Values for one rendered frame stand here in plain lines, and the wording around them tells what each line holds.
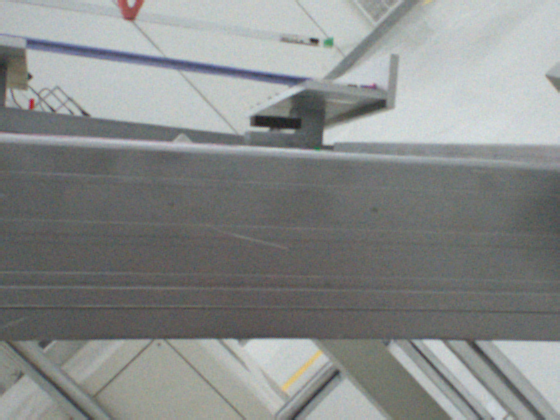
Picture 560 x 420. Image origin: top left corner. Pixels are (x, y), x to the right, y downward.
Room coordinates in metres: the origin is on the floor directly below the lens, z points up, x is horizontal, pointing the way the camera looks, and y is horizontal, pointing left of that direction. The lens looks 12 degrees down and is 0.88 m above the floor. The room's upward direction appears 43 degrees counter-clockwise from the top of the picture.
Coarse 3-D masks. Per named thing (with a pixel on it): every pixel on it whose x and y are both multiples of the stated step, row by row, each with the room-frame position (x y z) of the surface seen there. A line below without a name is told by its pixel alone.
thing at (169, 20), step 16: (16, 0) 1.32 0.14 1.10; (32, 0) 1.32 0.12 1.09; (48, 0) 1.32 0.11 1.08; (64, 0) 1.33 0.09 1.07; (112, 16) 1.34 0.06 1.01; (144, 16) 1.34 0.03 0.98; (160, 16) 1.35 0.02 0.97; (224, 32) 1.36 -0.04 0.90; (240, 32) 1.36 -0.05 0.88; (256, 32) 1.36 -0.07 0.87; (272, 32) 1.37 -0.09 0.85
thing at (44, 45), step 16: (32, 48) 1.09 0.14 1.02; (48, 48) 1.09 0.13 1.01; (64, 48) 1.09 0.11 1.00; (80, 48) 1.09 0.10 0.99; (96, 48) 1.09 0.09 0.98; (144, 64) 1.10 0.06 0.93; (160, 64) 1.10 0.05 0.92; (176, 64) 1.11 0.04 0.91; (192, 64) 1.11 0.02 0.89; (208, 64) 1.11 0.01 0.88; (256, 80) 1.13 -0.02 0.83; (272, 80) 1.12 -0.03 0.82; (288, 80) 1.12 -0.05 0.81; (304, 80) 1.13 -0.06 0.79
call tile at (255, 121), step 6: (252, 120) 1.01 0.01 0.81; (258, 120) 0.99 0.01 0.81; (264, 120) 0.99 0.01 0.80; (270, 120) 0.99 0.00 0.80; (276, 120) 0.99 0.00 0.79; (282, 120) 0.99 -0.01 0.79; (288, 120) 0.99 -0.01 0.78; (294, 120) 0.99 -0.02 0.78; (300, 120) 0.99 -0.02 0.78; (252, 126) 1.03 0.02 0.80; (258, 126) 1.00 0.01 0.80; (264, 126) 0.99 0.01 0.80; (270, 126) 0.99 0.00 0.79; (276, 126) 0.99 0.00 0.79; (282, 126) 0.99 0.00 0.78; (288, 126) 0.99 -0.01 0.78; (294, 126) 0.99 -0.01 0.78; (300, 126) 0.99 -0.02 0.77
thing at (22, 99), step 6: (18, 90) 6.77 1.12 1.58; (42, 90) 7.26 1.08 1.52; (18, 96) 6.76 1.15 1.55; (24, 96) 7.15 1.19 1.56; (18, 102) 6.76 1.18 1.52; (24, 102) 6.76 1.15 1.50; (66, 102) 7.04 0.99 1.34; (36, 108) 7.04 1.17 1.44; (42, 108) 7.21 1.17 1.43; (60, 108) 7.05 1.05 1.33; (90, 114) 7.05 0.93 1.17
